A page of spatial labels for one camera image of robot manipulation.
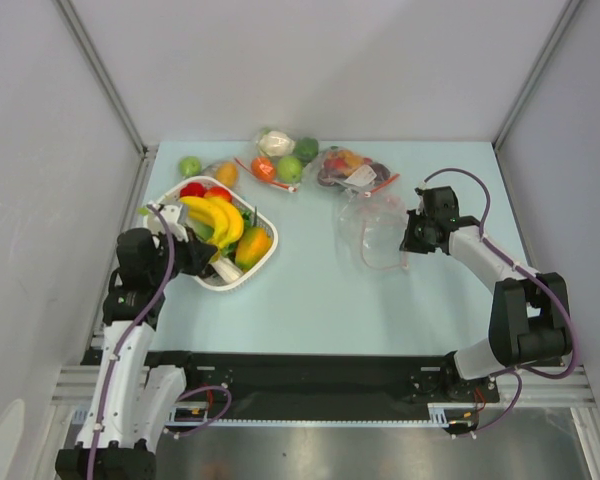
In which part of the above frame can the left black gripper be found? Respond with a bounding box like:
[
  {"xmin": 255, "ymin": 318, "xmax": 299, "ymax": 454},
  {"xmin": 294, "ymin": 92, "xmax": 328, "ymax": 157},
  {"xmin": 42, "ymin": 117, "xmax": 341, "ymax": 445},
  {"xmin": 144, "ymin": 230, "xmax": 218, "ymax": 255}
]
[{"xmin": 149, "ymin": 225, "xmax": 215, "ymax": 286}]

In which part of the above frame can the green lettuce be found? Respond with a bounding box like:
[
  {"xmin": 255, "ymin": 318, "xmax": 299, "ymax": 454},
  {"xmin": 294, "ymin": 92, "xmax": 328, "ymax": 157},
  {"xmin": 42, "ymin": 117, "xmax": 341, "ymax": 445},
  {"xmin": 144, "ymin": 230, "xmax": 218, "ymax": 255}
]
[{"xmin": 187, "ymin": 212, "xmax": 251, "ymax": 251}]

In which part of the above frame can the yellow banana bunch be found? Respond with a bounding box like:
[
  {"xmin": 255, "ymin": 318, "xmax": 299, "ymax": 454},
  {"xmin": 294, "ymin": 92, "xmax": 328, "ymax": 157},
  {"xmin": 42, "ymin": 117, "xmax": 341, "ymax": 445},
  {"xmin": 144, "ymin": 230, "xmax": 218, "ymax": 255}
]
[{"xmin": 180, "ymin": 196, "xmax": 244, "ymax": 250}]

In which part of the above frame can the clear zip bag pink seal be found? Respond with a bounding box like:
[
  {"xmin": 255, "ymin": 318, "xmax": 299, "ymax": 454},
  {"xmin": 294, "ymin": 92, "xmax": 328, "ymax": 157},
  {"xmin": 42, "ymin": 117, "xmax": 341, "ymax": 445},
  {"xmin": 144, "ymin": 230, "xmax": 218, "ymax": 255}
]
[{"xmin": 333, "ymin": 190, "xmax": 409, "ymax": 272}]

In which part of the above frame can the green orange mango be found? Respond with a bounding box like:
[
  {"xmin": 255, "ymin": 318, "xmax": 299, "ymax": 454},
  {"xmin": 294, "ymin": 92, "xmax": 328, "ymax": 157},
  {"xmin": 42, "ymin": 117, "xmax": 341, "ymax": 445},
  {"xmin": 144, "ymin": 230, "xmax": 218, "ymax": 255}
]
[{"xmin": 235, "ymin": 226, "xmax": 272, "ymax": 272}]

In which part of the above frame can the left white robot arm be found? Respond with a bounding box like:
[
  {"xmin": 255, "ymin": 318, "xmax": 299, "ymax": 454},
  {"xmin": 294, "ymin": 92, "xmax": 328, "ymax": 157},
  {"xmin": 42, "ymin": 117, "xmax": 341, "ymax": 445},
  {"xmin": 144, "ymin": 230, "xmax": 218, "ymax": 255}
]
[{"xmin": 55, "ymin": 227, "xmax": 217, "ymax": 479}]

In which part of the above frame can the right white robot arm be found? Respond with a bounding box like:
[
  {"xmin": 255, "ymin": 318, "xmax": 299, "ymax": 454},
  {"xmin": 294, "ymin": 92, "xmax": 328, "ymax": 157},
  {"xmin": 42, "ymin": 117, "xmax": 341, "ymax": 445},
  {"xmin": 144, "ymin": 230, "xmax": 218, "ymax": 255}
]
[{"xmin": 400, "ymin": 186, "xmax": 574, "ymax": 401}]

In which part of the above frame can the orange mango in bag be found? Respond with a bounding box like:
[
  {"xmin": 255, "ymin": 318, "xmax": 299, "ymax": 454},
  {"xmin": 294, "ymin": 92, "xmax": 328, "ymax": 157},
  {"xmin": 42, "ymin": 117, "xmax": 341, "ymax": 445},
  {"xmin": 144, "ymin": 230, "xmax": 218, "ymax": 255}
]
[{"xmin": 214, "ymin": 162, "xmax": 239, "ymax": 188}]

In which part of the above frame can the zip bag with dark fruits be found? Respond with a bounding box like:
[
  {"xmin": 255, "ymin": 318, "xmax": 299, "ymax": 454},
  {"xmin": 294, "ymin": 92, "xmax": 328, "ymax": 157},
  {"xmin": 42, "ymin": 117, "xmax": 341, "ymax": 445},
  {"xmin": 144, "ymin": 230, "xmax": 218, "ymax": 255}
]
[{"xmin": 309, "ymin": 146, "xmax": 400, "ymax": 198}]

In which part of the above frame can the zip bag with vegetables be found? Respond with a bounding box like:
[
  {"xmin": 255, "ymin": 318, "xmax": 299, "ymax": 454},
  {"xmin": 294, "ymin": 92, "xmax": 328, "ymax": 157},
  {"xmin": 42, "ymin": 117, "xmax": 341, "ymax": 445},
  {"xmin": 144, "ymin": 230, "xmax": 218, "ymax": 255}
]
[{"xmin": 234, "ymin": 127, "xmax": 320, "ymax": 193}]

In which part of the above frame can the white plastic basket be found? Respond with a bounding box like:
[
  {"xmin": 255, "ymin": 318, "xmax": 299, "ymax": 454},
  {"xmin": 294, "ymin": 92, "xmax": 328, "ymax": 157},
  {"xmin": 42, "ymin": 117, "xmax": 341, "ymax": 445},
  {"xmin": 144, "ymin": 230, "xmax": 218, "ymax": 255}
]
[{"xmin": 157, "ymin": 176, "xmax": 278, "ymax": 292}]

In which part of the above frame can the orange persimmon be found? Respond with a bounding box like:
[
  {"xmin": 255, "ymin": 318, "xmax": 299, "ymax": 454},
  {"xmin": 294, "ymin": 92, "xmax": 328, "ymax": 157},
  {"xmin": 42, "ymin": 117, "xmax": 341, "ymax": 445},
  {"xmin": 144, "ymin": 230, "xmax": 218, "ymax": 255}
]
[{"xmin": 204, "ymin": 186, "xmax": 233, "ymax": 203}]

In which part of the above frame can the red bell pepper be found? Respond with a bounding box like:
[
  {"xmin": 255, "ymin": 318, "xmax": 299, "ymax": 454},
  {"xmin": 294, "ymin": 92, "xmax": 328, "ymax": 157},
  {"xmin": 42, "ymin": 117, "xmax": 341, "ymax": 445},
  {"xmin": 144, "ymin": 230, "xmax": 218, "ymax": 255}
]
[{"xmin": 179, "ymin": 182, "xmax": 207, "ymax": 198}]

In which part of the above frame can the green apple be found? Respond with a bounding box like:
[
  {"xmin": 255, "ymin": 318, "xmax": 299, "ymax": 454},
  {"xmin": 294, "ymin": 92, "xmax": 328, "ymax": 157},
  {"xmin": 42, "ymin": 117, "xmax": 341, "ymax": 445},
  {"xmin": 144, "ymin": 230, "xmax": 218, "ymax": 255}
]
[{"xmin": 178, "ymin": 156, "xmax": 202, "ymax": 178}]

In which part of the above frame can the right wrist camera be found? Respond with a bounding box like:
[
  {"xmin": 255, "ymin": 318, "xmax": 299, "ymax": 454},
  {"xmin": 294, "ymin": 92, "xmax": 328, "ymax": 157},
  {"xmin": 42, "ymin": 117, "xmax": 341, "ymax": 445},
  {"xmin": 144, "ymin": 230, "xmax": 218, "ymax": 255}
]
[{"xmin": 415, "ymin": 186, "xmax": 431, "ymax": 199}]

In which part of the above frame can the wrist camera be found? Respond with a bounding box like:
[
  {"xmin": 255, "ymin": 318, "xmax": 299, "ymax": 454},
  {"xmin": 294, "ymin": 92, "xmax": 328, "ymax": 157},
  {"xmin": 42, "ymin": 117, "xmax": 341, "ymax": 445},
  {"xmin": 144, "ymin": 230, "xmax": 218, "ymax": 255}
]
[
  {"xmin": 415, "ymin": 186, "xmax": 431, "ymax": 199},
  {"xmin": 143, "ymin": 203, "xmax": 189, "ymax": 242}
]

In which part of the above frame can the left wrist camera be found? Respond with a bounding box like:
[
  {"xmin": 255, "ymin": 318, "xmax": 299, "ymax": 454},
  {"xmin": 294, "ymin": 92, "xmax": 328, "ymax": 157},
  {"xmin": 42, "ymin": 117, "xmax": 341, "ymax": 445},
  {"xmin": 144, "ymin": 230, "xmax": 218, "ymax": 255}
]
[{"xmin": 143, "ymin": 203, "xmax": 189, "ymax": 242}]

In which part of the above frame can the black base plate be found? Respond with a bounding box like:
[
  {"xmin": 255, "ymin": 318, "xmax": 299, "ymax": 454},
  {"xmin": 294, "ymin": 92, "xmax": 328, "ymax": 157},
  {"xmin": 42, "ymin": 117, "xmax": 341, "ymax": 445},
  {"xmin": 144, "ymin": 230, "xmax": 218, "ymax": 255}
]
[{"xmin": 79, "ymin": 346, "xmax": 501, "ymax": 421}]

